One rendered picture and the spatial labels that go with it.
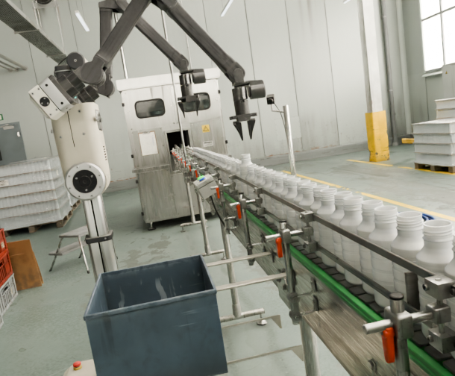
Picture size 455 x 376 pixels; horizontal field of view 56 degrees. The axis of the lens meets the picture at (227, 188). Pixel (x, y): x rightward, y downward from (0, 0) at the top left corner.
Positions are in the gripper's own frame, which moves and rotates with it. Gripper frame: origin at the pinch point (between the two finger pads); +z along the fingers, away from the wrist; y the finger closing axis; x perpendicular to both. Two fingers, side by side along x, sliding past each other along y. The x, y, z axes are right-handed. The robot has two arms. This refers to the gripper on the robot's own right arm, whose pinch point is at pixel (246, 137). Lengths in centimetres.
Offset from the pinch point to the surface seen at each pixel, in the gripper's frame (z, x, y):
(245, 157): 7.6, -1.0, -1.8
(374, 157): 115, 730, 441
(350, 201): 12, -93, -3
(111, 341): 39, -68, -54
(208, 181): 15.9, 12.8, -16.4
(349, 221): 15, -94, -4
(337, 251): 23, -87, -4
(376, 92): -28, 725, 461
